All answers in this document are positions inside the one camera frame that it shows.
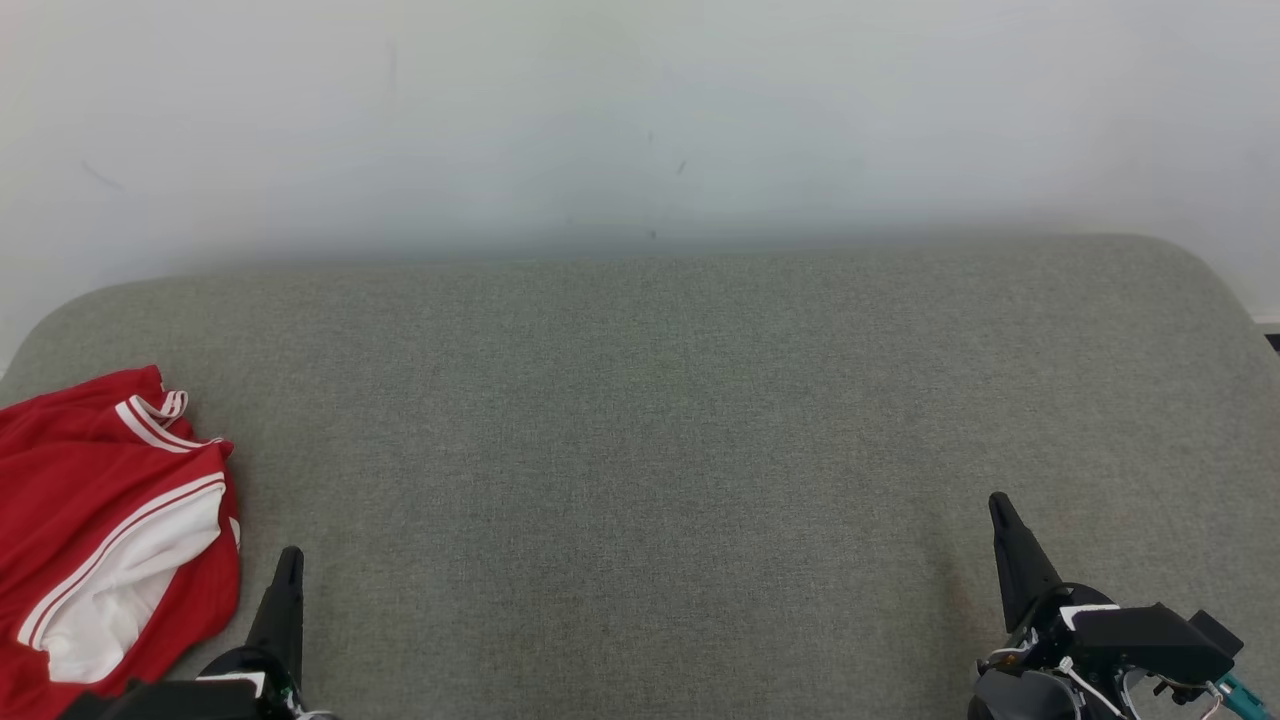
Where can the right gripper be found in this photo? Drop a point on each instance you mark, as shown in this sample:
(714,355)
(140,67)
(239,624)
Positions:
(1040,630)

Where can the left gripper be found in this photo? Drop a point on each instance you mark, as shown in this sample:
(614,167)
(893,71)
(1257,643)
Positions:
(275,685)

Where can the red basketball jersey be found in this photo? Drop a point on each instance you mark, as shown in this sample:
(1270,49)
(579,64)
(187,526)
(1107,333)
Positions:
(90,500)

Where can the grey fabric sofa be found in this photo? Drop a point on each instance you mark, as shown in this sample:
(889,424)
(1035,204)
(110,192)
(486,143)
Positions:
(640,480)

